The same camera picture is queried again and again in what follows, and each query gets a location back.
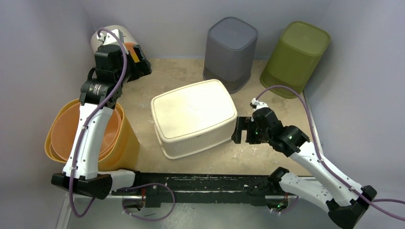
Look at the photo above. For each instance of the green plastic basket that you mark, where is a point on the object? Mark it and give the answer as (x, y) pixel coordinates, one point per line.
(294, 58)

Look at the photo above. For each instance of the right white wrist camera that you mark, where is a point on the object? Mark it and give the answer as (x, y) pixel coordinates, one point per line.
(256, 104)

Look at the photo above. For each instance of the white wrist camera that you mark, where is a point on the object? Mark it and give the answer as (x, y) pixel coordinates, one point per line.
(112, 37)
(256, 104)

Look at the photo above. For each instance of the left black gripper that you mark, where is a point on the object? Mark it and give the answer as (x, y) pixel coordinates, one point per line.
(141, 68)

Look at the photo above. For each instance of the white mini drawer cabinet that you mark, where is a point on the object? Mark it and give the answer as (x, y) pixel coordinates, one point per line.
(127, 39)

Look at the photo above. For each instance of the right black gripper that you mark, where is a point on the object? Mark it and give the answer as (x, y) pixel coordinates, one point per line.
(248, 130)

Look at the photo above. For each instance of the orange plastic basin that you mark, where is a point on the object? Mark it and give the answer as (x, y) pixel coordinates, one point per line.
(63, 132)

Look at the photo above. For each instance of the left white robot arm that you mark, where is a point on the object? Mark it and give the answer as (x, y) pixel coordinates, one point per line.
(98, 98)

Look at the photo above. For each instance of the grey plastic basket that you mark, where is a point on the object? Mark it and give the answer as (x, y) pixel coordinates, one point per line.
(229, 53)

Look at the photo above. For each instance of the yellow plastic basket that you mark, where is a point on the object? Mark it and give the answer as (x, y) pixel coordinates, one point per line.
(124, 153)

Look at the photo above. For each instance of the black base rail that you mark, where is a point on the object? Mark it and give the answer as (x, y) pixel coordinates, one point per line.
(158, 188)

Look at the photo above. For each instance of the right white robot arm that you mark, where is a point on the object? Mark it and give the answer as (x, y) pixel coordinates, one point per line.
(343, 199)

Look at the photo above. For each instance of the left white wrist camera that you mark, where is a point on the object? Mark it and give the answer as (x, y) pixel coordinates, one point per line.
(112, 37)

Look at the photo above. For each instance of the white plastic basket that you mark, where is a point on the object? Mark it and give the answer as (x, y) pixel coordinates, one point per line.
(193, 118)

